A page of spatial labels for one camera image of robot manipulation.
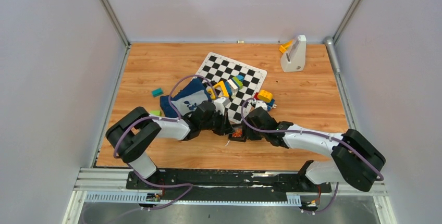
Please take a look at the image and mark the stacked coloured toy blocks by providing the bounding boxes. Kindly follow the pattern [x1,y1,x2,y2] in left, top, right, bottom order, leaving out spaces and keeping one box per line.
[226,75,244,96]

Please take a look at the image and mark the grey corner pipe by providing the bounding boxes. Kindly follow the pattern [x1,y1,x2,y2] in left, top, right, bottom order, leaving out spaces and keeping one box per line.
[323,36,342,83]

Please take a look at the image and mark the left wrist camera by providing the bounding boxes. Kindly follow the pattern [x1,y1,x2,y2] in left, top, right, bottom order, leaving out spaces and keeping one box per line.
[213,96,230,114]

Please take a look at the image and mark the blue t-shirt garment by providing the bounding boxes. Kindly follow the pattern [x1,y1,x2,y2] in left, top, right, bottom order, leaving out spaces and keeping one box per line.
[159,78,211,118]

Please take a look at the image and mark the green toy block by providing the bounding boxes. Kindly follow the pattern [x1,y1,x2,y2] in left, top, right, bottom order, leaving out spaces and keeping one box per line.
[149,110,162,116]

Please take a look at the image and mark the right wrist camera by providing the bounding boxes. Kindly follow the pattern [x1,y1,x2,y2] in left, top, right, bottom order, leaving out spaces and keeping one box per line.
[252,100,268,111]

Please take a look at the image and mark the white wedge stand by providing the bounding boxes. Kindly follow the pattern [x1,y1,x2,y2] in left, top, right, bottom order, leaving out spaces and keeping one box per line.
[280,35,306,72]

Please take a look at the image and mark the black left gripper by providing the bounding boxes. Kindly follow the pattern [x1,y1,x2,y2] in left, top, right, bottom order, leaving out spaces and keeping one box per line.
[200,109,236,136]

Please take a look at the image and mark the black white chessboard mat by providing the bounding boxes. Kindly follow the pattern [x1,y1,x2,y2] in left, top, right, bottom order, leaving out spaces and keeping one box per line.
[196,52,267,123]

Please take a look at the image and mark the red leaf brooch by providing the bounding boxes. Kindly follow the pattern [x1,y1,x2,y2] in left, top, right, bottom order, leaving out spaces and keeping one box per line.
[231,129,242,139]

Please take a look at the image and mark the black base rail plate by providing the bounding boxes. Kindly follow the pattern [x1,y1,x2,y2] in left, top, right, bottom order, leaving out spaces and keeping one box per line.
[126,169,332,202]

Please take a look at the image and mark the yellow blue toy car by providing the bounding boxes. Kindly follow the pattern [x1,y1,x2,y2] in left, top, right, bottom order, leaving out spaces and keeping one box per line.
[254,90,277,111]

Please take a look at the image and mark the teal toy block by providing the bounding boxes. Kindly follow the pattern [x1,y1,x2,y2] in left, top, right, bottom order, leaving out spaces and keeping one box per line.
[151,88,164,97]

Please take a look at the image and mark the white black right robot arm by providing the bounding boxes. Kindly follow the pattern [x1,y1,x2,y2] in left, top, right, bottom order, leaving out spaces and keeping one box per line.
[241,107,386,192]

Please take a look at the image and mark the orange plastic piece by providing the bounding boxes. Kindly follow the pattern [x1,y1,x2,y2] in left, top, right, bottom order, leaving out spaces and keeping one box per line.
[279,39,294,54]

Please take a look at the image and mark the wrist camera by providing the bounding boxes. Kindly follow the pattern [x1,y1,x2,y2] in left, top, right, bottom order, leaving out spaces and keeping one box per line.
[252,100,268,111]
[213,96,230,114]

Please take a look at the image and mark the open black display box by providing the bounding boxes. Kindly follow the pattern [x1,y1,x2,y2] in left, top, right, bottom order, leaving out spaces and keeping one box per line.
[228,127,246,142]

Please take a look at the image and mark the yellow triangle toy block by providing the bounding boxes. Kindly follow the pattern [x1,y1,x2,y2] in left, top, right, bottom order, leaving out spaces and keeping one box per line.
[207,81,230,99]

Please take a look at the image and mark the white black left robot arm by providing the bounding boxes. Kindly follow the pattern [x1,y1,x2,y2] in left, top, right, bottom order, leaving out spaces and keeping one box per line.
[105,101,234,189]

